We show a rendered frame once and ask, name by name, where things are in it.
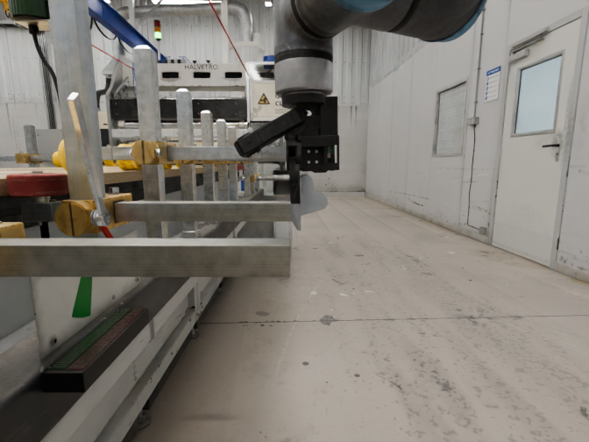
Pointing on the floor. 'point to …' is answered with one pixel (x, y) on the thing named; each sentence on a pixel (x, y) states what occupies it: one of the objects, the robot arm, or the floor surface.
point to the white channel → (224, 32)
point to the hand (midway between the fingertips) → (294, 223)
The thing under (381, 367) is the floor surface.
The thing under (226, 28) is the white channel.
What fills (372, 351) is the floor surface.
